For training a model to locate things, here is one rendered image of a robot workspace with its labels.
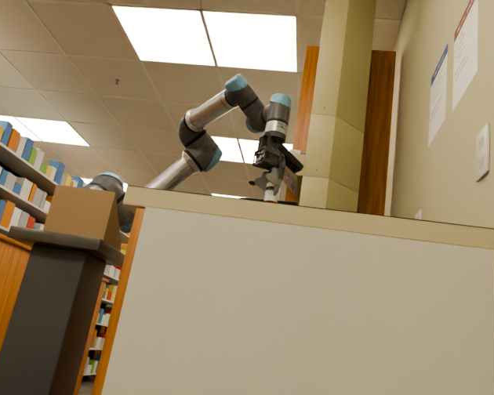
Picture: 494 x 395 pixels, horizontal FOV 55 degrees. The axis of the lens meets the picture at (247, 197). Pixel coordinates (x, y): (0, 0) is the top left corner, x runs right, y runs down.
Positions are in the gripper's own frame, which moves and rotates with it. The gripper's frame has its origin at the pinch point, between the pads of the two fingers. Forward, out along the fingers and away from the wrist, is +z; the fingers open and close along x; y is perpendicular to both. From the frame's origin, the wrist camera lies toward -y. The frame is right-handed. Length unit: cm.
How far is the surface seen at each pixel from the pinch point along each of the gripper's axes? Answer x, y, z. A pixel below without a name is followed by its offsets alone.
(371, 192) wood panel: -40, -80, -34
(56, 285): -45, 51, 39
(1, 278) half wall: -235, 58, 29
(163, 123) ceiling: -293, -41, -148
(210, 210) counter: 46, 41, 25
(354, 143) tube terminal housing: -25, -55, -47
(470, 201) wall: 60, -18, 9
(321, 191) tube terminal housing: -24.9, -38.6, -18.3
